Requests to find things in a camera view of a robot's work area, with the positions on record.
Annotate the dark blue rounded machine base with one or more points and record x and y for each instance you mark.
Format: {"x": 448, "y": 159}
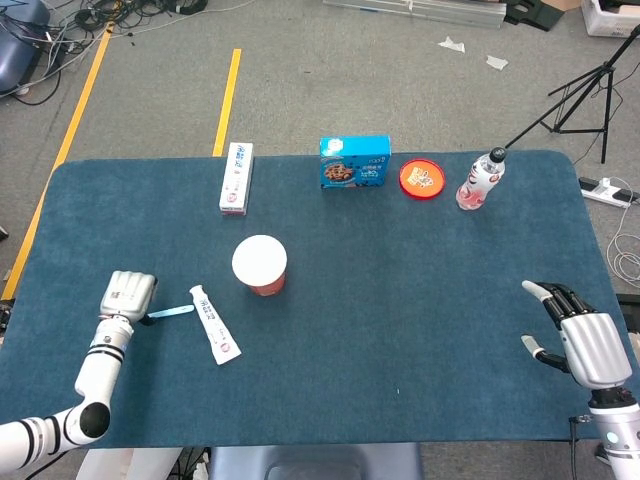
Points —
{"x": 20, "y": 50}

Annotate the blue cookie box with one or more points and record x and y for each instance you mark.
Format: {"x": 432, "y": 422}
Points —
{"x": 355, "y": 160}

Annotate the aluminium rail stack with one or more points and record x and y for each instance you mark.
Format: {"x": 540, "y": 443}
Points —
{"x": 425, "y": 12}

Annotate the white toothpaste carton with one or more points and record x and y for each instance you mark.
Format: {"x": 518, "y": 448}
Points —
{"x": 236, "y": 180}

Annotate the light blue toothbrush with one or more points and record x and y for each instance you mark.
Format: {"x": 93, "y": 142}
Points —
{"x": 175, "y": 310}

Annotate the black tripod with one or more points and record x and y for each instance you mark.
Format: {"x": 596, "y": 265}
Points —
{"x": 607, "y": 70}

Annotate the white storage box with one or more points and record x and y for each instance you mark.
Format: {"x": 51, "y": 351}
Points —
{"x": 600, "y": 22}

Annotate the white toothpaste tube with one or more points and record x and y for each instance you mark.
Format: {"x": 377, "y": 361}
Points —
{"x": 215, "y": 327}

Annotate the white power strip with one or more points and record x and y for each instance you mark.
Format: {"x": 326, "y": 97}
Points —
{"x": 600, "y": 187}

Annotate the long yellow floor tape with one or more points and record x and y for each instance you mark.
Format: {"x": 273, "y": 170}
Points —
{"x": 75, "y": 120}

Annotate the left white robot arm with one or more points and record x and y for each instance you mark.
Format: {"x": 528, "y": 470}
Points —
{"x": 97, "y": 370}

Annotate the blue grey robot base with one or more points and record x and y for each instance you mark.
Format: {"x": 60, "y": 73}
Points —
{"x": 310, "y": 460}

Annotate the short yellow floor tape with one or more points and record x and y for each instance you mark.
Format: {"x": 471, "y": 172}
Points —
{"x": 227, "y": 100}

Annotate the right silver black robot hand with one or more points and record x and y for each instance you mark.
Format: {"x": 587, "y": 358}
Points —
{"x": 595, "y": 345}

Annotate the blue table mat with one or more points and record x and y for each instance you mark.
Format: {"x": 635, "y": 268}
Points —
{"x": 375, "y": 300}

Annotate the red paper cup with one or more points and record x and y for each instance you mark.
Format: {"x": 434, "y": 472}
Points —
{"x": 259, "y": 260}

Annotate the white paper scrap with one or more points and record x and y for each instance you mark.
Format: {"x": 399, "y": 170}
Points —
{"x": 497, "y": 62}
{"x": 452, "y": 45}

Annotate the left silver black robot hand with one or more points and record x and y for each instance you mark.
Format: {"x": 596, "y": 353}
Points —
{"x": 127, "y": 295}

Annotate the pink white drink bottle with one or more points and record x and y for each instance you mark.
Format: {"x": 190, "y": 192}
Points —
{"x": 477, "y": 182}

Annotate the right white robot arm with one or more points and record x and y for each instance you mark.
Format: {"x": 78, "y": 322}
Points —
{"x": 620, "y": 435}

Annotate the red round lid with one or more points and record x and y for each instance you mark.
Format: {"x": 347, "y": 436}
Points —
{"x": 421, "y": 180}

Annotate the black flat bracket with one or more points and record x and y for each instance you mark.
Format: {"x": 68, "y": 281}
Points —
{"x": 530, "y": 12}

